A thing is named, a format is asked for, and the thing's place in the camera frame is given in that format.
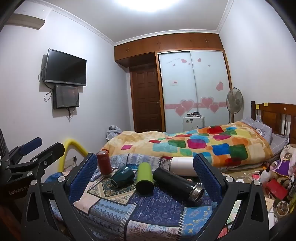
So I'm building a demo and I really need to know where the colourful patchwork blanket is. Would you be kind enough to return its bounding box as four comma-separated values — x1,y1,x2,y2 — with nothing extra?
102,125,274,168

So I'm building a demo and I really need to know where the white cylinder bottle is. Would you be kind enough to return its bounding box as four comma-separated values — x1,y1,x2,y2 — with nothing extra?
170,157,199,177

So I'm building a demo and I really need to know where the wooden bed headboard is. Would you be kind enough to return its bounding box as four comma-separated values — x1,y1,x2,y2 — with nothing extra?
251,101,296,137

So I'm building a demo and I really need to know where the red cup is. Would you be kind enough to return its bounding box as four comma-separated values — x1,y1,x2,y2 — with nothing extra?
96,149,113,177

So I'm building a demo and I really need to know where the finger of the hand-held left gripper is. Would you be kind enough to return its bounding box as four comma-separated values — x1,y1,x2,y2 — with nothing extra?
0,137,43,168
25,142,65,180

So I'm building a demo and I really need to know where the red box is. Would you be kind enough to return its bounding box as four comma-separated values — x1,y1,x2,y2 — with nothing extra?
266,178,289,201

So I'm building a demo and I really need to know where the wall-mounted black television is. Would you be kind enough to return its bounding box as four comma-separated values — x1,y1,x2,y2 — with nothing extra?
44,49,87,87

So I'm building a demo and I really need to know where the brown wooden door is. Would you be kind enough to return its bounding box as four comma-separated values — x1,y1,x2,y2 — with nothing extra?
129,66,163,133

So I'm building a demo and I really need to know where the white air conditioner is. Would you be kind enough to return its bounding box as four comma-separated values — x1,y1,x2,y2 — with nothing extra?
6,13,46,30

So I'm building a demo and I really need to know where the standing electric fan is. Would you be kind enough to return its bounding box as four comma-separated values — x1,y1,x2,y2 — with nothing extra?
226,88,244,124

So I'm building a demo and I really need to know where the plush toy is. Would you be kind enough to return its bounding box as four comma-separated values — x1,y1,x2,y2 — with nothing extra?
272,144,296,178

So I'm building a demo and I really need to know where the white cable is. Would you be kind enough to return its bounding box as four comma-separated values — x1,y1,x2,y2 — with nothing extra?
236,171,260,183

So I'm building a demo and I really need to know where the small wall-mounted monitor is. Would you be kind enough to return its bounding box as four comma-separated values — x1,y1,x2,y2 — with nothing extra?
53,85,80,110

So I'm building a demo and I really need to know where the grey checked pillow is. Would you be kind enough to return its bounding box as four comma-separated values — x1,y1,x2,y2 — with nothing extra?
269,133,289,152

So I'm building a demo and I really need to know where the patterned blue bed sheet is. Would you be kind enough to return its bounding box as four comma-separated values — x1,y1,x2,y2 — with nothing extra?
44,153,234,241

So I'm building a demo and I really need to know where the ceiling light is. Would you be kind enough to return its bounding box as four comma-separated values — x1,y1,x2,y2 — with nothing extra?
116,0,172,13

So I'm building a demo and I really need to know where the grey clothes pile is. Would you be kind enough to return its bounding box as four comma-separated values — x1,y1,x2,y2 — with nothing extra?
106,125,122,141

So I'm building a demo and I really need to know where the light green tumbler cup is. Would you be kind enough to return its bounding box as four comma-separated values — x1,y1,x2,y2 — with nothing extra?
135,162,154,194

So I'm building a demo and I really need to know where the small white cabinet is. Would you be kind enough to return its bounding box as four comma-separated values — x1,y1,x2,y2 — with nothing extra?
183,115,205,131

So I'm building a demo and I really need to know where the yellow foam tube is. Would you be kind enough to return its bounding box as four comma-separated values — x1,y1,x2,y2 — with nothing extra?
59,138,87,173

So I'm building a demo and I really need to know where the black television cable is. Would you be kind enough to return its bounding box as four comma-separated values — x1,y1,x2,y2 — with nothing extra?
38,67,56,101

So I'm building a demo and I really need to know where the round bowl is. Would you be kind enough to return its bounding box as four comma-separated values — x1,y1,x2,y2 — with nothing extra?
276,200,290,216

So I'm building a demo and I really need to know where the dark green mug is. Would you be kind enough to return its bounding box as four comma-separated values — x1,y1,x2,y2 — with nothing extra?
110,165,135,188

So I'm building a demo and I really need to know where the grey printed pillow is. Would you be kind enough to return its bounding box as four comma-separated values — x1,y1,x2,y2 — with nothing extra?
240,117,272,144

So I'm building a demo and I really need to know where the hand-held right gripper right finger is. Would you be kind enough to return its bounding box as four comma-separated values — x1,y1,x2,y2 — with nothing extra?
192,153,270,241

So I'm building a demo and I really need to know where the black thermos flask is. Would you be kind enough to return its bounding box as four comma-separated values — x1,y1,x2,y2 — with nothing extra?
153,167,205,203

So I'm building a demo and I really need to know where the wooden wardrobe with sliding doors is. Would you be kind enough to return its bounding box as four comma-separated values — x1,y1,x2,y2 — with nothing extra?
114,32,232,134

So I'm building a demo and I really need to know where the white plastic bottle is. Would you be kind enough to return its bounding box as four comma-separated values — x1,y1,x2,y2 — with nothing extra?
259,168,274,186

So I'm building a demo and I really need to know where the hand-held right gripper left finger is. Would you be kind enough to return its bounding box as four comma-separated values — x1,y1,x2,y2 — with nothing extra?
22,153,99,241

